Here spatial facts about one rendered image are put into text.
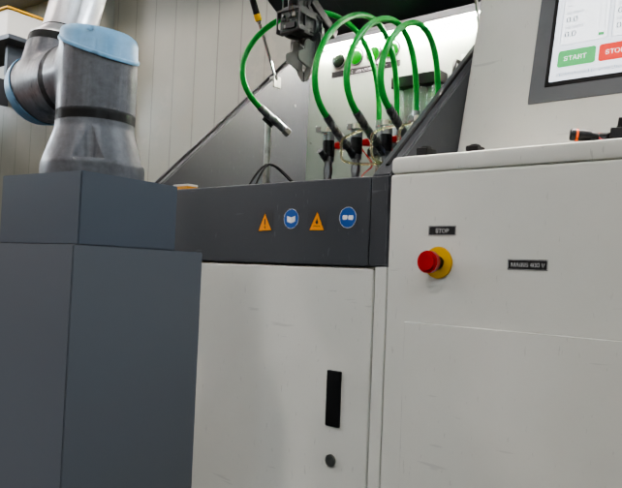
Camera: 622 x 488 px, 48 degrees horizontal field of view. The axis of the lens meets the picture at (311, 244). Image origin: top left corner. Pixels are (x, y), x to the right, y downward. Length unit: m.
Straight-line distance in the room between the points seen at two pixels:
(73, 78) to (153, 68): 4.15
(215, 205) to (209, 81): 3.35
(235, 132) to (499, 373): 1.04
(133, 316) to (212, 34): 4.01
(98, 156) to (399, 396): 0.62
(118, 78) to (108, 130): 0.08
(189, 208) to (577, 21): 0.87
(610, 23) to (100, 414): 1.08
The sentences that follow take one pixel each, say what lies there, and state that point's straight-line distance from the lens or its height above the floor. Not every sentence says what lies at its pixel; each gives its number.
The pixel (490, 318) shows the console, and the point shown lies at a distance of 1.11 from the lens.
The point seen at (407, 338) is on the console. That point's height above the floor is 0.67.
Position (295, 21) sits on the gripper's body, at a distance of 1.61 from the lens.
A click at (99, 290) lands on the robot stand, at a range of 0.96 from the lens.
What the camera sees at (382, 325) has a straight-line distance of 1.21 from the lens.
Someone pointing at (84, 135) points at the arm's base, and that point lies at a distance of 1.05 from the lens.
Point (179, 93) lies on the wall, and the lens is 4.99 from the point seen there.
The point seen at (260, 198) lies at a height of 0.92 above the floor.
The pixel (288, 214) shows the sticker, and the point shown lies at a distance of 1.35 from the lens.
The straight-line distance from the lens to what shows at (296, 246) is 1.33.
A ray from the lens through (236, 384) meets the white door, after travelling 1.45.
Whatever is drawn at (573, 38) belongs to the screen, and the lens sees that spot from 1.43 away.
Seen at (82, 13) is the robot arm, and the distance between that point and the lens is 1.26.
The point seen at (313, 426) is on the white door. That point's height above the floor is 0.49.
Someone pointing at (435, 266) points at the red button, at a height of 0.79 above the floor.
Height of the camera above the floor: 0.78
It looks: 2 degrees up
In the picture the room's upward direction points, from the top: 2 degrees clockwise
